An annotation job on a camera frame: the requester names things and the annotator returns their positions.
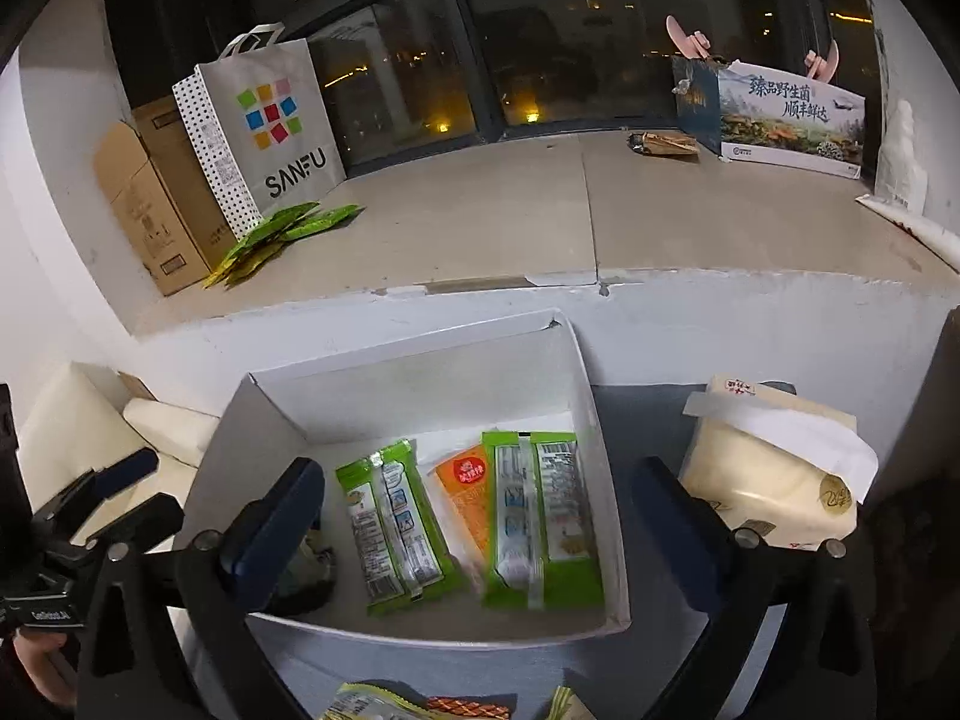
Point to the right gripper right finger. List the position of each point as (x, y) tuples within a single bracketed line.
[(694, 543)]

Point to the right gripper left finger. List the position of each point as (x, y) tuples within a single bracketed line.
[(264, 537)]

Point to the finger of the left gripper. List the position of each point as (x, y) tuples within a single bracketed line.
[(144, 527), (105, 479)]

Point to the dark foil snack bag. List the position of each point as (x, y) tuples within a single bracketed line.
[(308, 581)]

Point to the green snack packet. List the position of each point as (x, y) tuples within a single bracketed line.
[(541, 553), (404, 557)]

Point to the orange snack packet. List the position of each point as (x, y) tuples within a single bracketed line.
[(460, 489)]

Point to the white long snack bag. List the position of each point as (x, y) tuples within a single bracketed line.
[(359, 701)]

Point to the white green-edged snack bag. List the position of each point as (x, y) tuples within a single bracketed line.
[(566, 705)]

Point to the person's left hand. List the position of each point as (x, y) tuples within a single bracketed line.
[(35, 650)]

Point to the cream leather sofa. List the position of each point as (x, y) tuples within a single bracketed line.
[(73, 428)]

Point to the cream tissue pack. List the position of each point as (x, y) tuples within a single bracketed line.
[(791, 469)]

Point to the blue table mat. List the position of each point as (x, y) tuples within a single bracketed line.
[(617, 676)]

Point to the white open cardboard box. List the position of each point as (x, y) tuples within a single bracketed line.
[(441, 391)]

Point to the green and yellow sachets pile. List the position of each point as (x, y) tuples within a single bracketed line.
[(269, 239)]

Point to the brown cardboard box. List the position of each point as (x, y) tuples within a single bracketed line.
[(154, 183)]

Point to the white SANFU shopping bag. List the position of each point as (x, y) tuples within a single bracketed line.
[(259, 128)]

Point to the white spray bottle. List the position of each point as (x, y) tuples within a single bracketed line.
[(900, 178)]

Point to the printed landscape gift box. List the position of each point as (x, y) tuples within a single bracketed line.
[(757, 114)]

